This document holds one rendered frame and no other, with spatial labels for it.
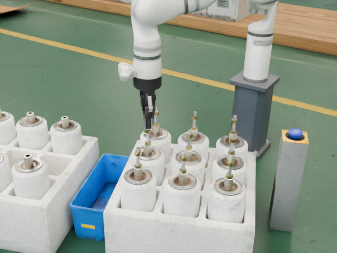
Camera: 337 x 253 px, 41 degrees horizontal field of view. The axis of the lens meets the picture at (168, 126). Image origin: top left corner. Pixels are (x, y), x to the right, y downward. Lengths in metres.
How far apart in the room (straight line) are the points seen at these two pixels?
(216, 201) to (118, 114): 1.03
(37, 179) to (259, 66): 0.87
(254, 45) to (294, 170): 0.52
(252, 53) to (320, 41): 1.46
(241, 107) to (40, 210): 0.85
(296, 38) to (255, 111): 1.47
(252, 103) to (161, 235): 0.70
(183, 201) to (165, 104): 1.07
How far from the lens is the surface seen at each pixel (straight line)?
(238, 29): 3.27
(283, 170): 1.35
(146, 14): 1.10
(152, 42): 1.14
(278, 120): 2.12
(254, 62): 1.68
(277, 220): 1.45
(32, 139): 1.51
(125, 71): 1.17
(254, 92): 1.69
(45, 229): 1.30
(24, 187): 1.29
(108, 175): 1.61
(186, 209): 1.19
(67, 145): 1.46
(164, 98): 2.26
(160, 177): 1.32
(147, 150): 1.29
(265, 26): 1.64
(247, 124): 1.75
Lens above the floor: 0.93
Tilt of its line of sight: 28 degrees down
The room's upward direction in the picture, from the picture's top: 1 degrees clockwise
